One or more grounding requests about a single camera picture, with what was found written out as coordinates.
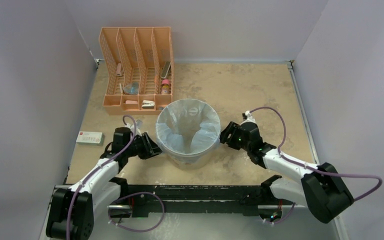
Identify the beige capybara trash bin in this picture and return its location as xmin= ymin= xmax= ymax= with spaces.
xmin=168 ymin=153 xmax=212 ymax=170

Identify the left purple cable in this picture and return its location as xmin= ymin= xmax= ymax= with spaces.
xmin=66 ymin=115 xmax=138 ymax=240

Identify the pink eraser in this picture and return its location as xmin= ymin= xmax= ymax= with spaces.
xmin=124 ymin=100 xmax=139 ymax=105

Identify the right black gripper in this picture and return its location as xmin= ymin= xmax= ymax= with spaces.
xmin=215 ymin=121 xmax=251 ymax=152

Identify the white red small box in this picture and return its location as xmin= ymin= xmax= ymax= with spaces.
xmin=76 ymin=131 xmax=104 ymax=145

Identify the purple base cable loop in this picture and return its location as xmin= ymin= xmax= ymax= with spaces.
xmin=107 ymin=191 xmax=166 ymax=234

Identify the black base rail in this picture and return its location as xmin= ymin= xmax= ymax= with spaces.
xmin=107 ymin=182 xmax=291 ymax=222

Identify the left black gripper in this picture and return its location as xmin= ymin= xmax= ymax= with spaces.
xmin=124 ymin=132 xmax=164 ymax=160

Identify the white stapler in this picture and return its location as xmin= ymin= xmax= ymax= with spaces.
xmin=141 ymin=100 xmax=155 ymax=109

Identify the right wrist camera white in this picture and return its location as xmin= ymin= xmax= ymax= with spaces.
xmin=240 ymin=110 xmax=256 ymax=125

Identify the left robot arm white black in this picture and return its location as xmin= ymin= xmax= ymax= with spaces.
xmin=45 ymin=126 xmax=162 ymax=240

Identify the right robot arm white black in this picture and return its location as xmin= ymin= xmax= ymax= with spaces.
xmin=220 ymin=122 xmax=355 ymax=224

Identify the blue plastic trash bag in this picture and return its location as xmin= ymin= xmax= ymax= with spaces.
xmin=155 ymin=98 xmax=222 ymax=157

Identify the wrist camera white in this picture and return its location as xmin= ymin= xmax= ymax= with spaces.
xmin=240 ymin=110 xmax=256 ymax=125
xmin=126 ymin=119 xmax=143 ymax=136

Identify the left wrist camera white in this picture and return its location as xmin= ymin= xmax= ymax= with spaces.
xmin=126 ymin=119 xmax=143 ymax=136

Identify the grey pen case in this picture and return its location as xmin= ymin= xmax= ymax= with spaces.
xmin=160 ymin=61 xmax=171 ymax=79

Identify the aluminium frame rail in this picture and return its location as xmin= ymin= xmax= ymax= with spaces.
xmin=45 ymin=183 xmax=120 ymax=240

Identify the pink plastic file organizer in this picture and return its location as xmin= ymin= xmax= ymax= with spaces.
xmin=99 ymin=26 xmax=175 ymax=116

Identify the pink cartoon bottle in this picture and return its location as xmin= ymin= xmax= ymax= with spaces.
xmin=161 ymin=79 xmax=171 ymax=95

